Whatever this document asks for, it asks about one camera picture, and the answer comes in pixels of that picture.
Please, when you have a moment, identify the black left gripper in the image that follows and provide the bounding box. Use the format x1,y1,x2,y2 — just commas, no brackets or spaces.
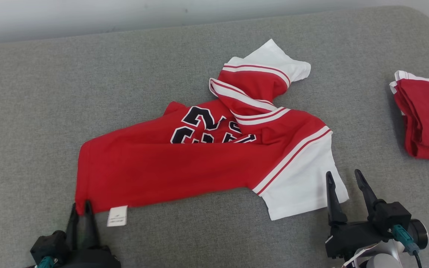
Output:
56,200,122,268

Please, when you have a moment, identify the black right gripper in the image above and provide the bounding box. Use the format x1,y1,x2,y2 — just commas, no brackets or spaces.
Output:
325,169,388,260

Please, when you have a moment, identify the red jersey with white sleeves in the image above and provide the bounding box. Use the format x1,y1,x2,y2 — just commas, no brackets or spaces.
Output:
74,38,350,227

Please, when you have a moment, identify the black cable with teal plug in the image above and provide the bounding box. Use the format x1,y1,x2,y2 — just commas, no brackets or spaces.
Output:
36,256,57,268
391,224,423,268

